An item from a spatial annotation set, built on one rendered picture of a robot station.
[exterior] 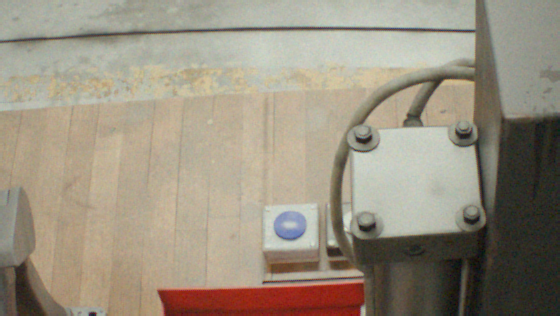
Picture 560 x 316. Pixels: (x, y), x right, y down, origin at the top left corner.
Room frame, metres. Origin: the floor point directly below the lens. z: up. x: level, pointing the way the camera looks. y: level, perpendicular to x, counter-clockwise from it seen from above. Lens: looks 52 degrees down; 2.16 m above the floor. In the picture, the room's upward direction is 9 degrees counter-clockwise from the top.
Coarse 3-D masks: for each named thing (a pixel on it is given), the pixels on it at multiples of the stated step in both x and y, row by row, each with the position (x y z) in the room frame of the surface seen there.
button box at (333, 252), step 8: (328, 208) 0.85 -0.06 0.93; (344, 208) 0.85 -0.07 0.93; (328, 216) 0.84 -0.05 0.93; (328, 224) 0.83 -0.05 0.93; (328, 232) 0.82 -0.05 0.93; (328, 240) 0.81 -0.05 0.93; (352, 240) 0.80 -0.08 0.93; (328, 248) 0.80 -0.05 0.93; (336, 248) 0.80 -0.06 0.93; (328, 256) 0.80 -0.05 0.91; (336, 256) 0.80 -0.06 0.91; (344, 256) 0.80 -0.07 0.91
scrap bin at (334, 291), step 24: (168, 288) 0.76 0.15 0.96; (192, 288) 0.75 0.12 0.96; (216, 288) 0.75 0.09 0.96; (240, 288) 0.74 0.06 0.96; (264, 288) 0.74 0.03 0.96; (288, 288) 0.73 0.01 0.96; (312, 288) 0.73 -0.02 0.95; (336, 288) 0.73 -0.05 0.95; (360, 288) 0.72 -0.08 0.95; (168, 312) 0.75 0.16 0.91; (192, 312) 0.75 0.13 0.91; (216, 312) 0.75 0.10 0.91; (240, 312) 0.74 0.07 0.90; (264, 312) 0.74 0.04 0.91; (288, 312) 0.73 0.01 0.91; (312, 312) 0.73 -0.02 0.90; (336, 312) 0.72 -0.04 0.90; (360, 312) 0.71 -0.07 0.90
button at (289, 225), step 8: (280, 216) 0.85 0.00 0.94; (288, 216) 0.85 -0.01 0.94; (296, 216) 0.85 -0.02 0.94; (280, 224) 0.84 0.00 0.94; (288, 224) 0.84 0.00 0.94; (296, 224) 0.83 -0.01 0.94; (304, 224) 0.83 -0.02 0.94; (280, 232) 0.83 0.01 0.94; (288, 232) 0.82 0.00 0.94; (296, 232) 0.82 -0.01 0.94
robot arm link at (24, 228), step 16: (16, 192) 0.66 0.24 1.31; (0, 208) 0.64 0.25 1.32; (16, 208) 0.63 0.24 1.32; (0, 224) 0.61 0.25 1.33; (16, 224) 0.61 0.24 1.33; (32, 224) 0.66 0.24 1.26; (0, 240) 0.59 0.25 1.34; (16, 240) 0.59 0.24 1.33; (32, 240) 0.63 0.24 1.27; (0, 256) 0.57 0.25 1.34; (16, 256) 0.57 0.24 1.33; (0, 272) 0.56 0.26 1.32; (0, 288) 0.55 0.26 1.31; (0, 304) 0.54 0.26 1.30
